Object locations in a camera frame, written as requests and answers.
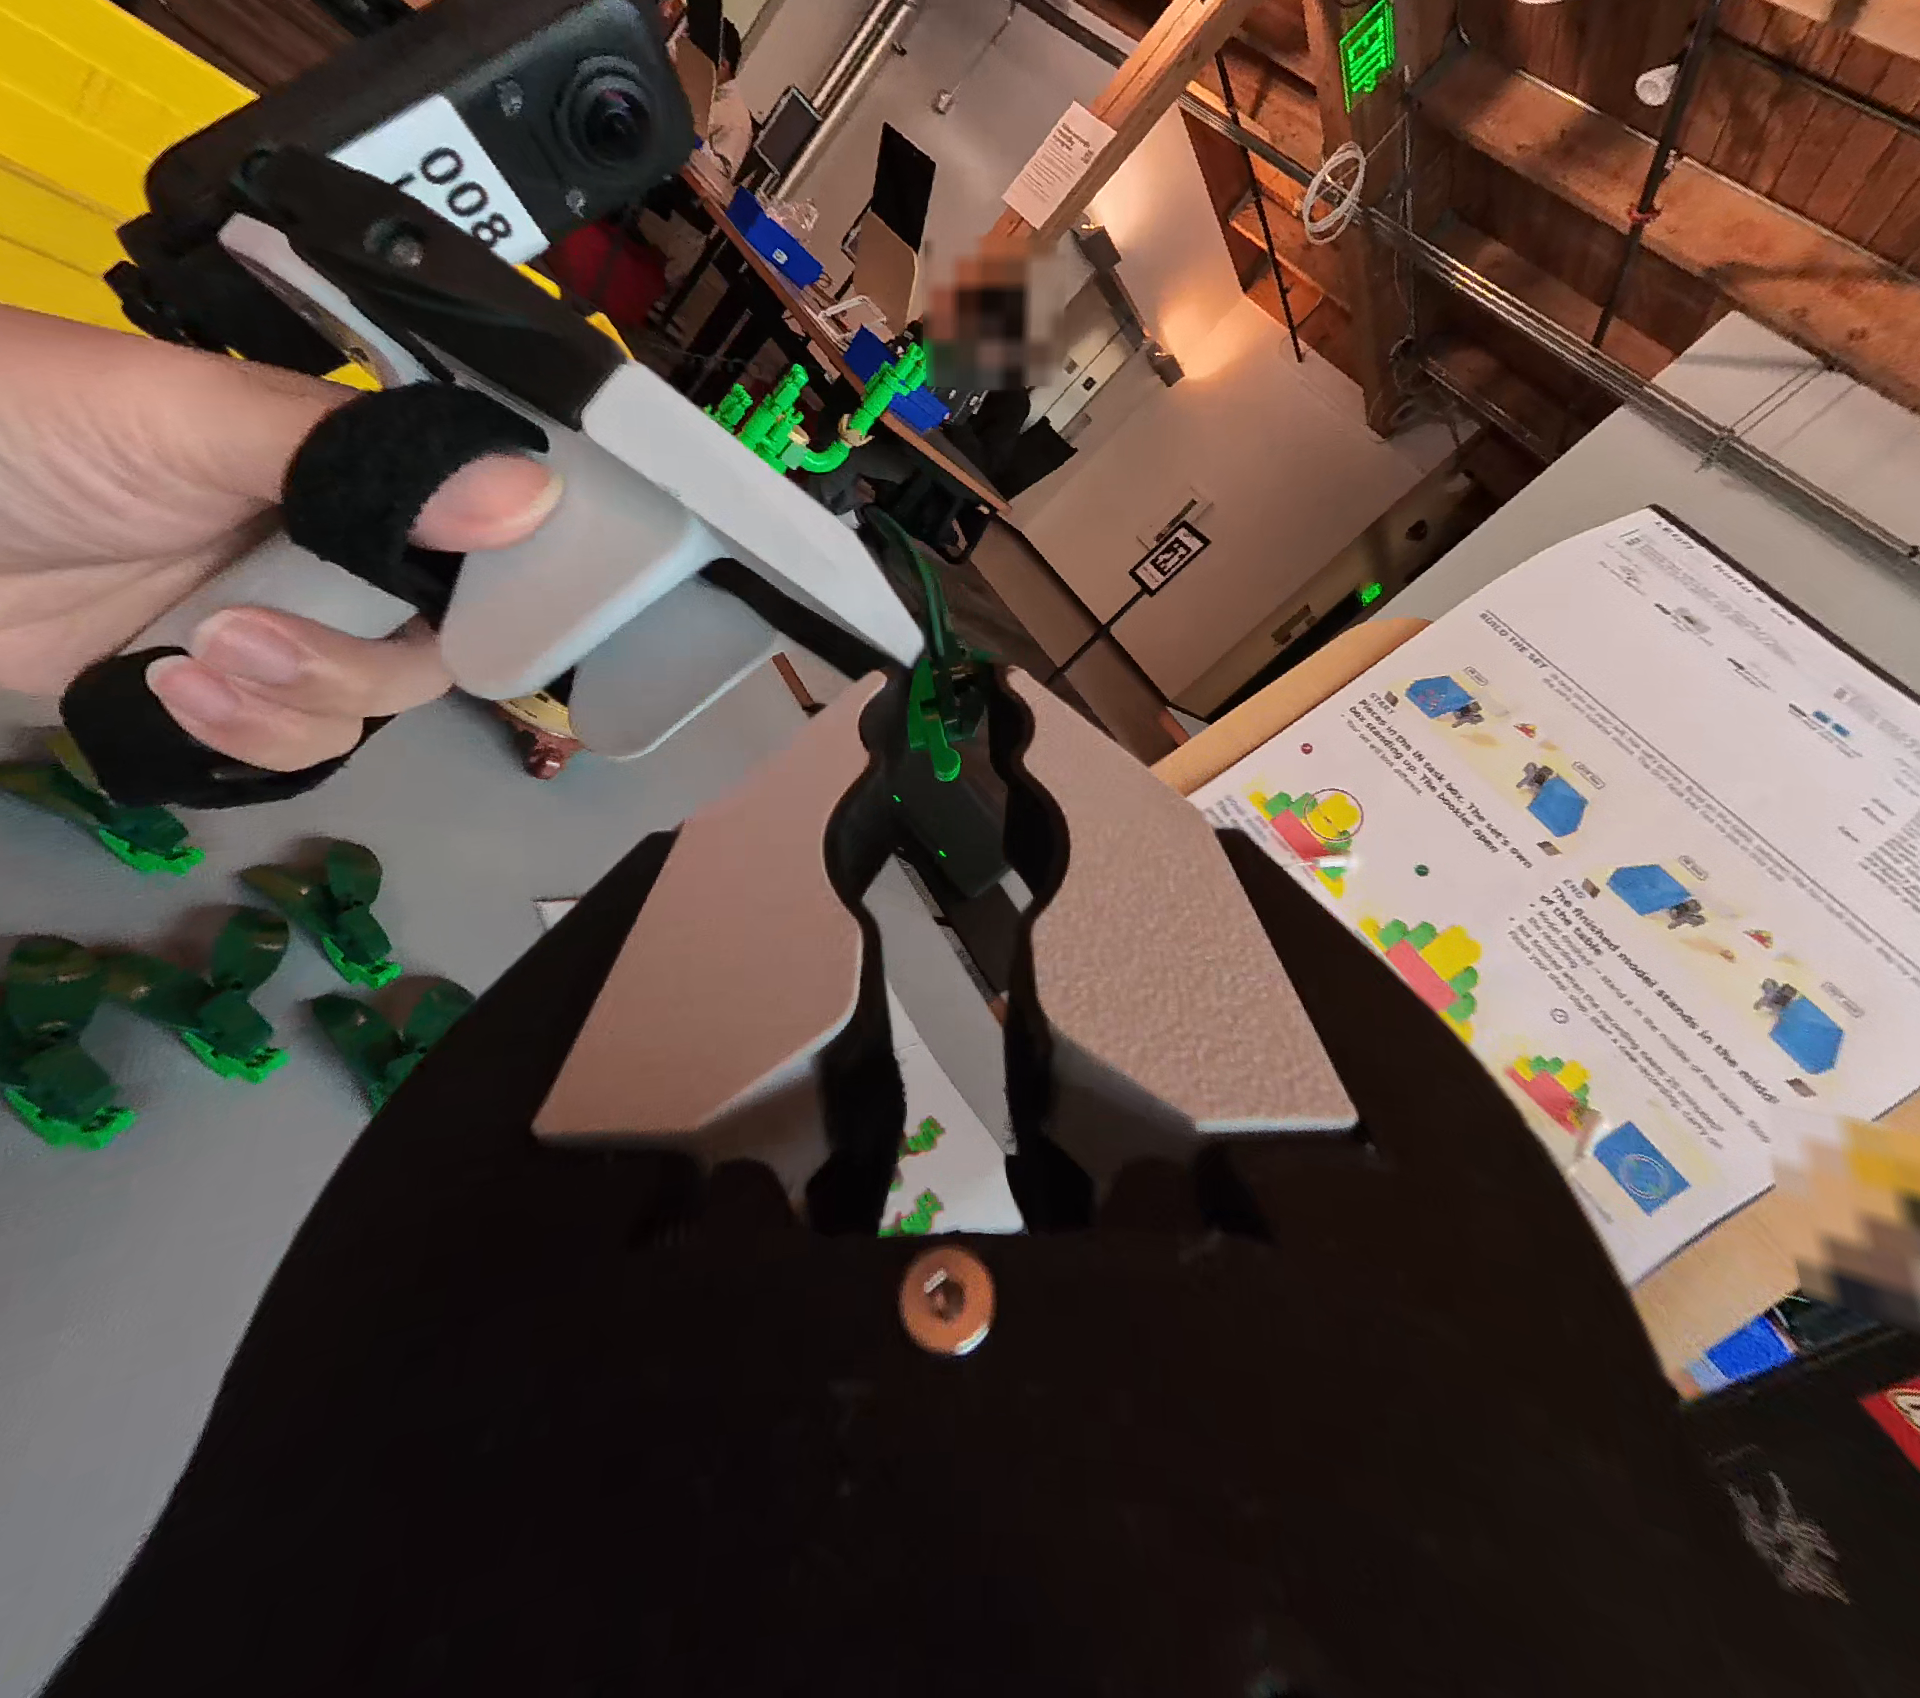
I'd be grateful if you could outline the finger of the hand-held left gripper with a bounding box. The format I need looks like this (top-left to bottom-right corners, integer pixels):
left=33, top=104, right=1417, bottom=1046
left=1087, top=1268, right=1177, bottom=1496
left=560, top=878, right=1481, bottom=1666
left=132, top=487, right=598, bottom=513
left=578, top=356, right=930, bottom=672

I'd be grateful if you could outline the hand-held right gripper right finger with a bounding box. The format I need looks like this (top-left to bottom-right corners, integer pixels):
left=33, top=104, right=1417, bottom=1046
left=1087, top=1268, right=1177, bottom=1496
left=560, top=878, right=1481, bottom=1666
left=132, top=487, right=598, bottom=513
left=996, top=667, right=1359, bottom=1189

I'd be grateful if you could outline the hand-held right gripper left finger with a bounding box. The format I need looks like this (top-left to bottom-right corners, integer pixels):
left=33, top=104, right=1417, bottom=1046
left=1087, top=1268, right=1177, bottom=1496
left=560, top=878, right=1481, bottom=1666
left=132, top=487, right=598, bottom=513
left=531, top=672, right=905, bottom=1191

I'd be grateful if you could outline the green lego leaf sprig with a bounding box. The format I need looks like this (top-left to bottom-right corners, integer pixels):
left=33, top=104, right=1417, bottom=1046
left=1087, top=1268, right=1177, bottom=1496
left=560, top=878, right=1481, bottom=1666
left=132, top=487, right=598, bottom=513
left=865, top=510, right=996, bottom=782

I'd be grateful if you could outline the green lego bamboo model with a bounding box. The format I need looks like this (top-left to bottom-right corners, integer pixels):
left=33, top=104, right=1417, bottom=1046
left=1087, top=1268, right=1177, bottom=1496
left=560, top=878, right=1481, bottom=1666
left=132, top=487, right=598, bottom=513
left=494, top=340, right=935, bottom=782

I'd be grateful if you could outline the lego instruction booklet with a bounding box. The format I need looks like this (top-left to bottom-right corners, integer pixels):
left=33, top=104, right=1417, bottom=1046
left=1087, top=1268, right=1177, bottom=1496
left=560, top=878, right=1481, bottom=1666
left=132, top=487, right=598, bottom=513
left=531, top=893, right=1030, bottom=1238

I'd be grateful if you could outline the cluster of green lego leaves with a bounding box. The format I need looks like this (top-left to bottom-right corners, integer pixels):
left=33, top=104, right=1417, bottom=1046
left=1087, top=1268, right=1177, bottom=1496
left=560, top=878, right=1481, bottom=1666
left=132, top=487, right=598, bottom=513
left=0, top=753, right=480, bottom=1152

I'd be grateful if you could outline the black lego set box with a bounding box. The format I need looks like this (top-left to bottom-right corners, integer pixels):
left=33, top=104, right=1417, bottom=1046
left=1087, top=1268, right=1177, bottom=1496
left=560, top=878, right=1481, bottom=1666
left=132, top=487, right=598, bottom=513
left=1675, top=1338, right=1920, bottom=1698

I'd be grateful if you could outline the person's left hand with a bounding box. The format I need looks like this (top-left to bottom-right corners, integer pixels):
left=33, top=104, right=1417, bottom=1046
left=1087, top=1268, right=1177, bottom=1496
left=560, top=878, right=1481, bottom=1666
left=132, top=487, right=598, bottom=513
left=0, top=302, right=568, bottom=770

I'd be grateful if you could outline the blue plastic bin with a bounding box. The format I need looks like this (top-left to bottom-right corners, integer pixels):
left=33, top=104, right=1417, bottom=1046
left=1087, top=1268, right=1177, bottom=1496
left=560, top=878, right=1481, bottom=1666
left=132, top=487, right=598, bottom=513
left=841, top=325, right=949, bottom=437
left=724, top=186, right=827, bottom=295

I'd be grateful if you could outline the yellow plastic bin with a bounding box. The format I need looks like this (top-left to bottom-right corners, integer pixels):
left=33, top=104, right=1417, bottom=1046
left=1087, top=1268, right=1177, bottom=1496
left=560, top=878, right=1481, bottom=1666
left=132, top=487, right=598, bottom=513
left=0, top=0, right=636, bottom=398

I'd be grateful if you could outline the small tag sign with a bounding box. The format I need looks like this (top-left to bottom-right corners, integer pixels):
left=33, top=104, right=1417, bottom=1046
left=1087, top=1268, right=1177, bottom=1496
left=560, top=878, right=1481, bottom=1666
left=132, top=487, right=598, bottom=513
left=1127, top=516, right=1212, bottom=599

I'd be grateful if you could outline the wooden clipboard with instruction sheet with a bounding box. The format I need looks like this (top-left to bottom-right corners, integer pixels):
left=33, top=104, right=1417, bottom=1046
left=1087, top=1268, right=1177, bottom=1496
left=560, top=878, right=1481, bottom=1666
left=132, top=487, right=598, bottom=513
left=1145, top=504, right=1920, bottom=1378

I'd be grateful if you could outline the green exit sign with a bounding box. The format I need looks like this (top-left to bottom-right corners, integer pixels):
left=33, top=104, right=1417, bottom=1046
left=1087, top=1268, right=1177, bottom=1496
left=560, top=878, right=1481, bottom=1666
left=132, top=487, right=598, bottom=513
left=1337, top=0, right=1400, bottom=114

